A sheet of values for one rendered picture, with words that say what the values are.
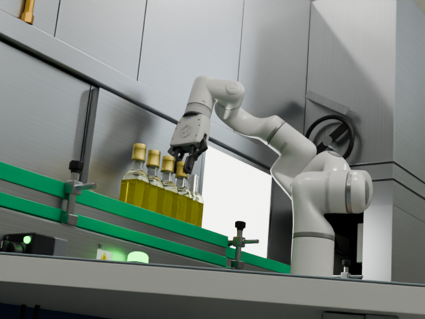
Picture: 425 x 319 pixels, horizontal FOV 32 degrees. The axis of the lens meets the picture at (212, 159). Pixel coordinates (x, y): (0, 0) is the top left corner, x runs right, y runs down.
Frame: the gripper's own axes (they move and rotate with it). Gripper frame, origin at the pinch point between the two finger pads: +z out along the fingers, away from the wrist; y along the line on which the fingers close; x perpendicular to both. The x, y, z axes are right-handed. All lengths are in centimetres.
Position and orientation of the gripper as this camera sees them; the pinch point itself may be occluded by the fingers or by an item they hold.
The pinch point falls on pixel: (183, 166)
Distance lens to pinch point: 199.3
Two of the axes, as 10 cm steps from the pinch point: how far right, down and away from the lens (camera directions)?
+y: 8.1, -0.9, -5.9
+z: -2.3, 8.6, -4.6
